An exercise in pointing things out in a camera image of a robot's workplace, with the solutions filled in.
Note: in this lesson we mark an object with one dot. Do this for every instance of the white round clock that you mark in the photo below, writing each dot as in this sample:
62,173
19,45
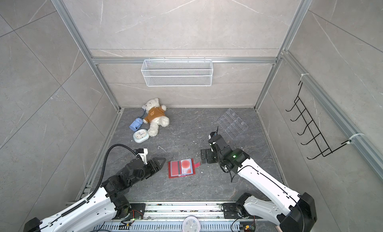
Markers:
191,224

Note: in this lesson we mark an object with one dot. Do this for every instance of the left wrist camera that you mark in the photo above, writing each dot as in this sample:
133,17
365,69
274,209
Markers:
141,153

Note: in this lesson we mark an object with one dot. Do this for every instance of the light blue alarm clock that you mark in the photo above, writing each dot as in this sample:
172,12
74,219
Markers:
141,135

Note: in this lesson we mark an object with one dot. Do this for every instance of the white teddy bear orange shirt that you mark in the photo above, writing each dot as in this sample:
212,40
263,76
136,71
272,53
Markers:
155,116

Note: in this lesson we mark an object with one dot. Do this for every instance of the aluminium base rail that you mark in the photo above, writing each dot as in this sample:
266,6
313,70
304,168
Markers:
214,216

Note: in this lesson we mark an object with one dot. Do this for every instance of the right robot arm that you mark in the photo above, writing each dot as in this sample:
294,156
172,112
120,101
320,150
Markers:
286,208

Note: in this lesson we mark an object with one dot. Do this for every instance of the blue small bottle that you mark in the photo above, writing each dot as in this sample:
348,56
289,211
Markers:
136,124

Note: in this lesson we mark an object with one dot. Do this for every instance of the white wire mesh basket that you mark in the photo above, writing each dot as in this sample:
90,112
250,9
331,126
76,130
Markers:
177,72

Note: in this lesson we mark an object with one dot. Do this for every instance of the clear acrylic card stand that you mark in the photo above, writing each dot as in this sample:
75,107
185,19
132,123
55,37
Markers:
231,124

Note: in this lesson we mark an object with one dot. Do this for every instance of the red leather card holder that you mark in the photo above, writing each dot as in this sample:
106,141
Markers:
174,168

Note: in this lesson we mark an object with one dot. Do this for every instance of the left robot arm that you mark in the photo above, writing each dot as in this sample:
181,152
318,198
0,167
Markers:
107,202

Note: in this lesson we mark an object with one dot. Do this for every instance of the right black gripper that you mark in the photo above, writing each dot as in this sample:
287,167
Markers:
209,153

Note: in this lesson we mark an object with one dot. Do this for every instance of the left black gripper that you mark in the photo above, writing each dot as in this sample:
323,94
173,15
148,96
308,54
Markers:
156,163

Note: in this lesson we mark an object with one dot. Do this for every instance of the pink white credit card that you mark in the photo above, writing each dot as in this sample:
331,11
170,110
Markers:
186,167

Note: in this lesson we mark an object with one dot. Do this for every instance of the black wire hook rack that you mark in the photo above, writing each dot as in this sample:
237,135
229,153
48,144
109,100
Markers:
311,128

